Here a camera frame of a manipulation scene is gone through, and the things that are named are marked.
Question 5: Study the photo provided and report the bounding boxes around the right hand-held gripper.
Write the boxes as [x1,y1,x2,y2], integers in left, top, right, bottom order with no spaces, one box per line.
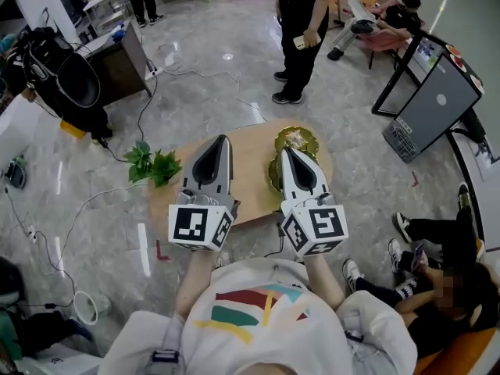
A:
[279,146,349,258]

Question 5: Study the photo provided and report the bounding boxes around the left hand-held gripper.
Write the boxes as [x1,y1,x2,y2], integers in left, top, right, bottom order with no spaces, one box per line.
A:
[168,134,240,253]

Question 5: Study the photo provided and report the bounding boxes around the beige small item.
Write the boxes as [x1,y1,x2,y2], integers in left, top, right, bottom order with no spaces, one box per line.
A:
[284,129,309,150]

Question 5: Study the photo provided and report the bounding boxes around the gold scalloped container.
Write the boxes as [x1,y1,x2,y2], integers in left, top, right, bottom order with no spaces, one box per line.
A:
[267,127,322,193]

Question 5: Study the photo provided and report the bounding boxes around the person's left forearm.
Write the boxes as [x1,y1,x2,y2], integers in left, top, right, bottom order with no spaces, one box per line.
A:
[174,249,220,320]

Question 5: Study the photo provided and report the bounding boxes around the person's right forearm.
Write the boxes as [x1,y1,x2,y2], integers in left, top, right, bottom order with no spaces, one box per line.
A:
[303,254,347,311]

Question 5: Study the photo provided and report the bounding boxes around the wooden table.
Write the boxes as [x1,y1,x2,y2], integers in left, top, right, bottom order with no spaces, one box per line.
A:
[147,118,334,245]

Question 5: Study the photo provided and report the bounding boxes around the green leafy plant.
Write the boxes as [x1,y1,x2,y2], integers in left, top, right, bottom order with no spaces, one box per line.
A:
[123,141,184,189]

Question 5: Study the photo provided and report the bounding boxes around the dark wooden cabinet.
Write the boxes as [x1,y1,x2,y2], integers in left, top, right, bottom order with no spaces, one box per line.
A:
[83,21,153,107]

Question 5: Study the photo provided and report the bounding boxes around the yellow box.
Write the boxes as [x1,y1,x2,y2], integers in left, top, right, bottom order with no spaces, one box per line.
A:
[59,120,88,140]

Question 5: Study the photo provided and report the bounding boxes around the black display stand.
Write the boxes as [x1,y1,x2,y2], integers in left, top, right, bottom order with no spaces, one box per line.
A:
[370,29,486,164]

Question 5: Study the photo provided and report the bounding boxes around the pink chair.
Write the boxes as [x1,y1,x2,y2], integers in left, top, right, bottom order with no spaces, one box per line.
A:
[357,0,421,70]

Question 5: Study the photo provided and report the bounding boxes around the person's white printed shirt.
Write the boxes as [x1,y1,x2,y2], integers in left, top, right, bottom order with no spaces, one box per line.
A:
[97,258,419,375]

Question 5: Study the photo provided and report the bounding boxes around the white round bin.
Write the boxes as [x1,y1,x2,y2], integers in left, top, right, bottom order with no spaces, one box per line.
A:
[73,290,99,327]

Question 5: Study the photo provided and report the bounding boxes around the white metal table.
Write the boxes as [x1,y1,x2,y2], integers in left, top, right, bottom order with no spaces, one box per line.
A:
[81,0,132,35]

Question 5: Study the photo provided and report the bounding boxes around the orange seat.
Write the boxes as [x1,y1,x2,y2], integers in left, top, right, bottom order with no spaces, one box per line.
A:
[412,326,499,375]

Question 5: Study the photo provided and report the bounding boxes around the black floor cable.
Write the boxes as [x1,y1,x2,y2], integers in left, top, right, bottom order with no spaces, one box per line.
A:
[99,74,159,163]

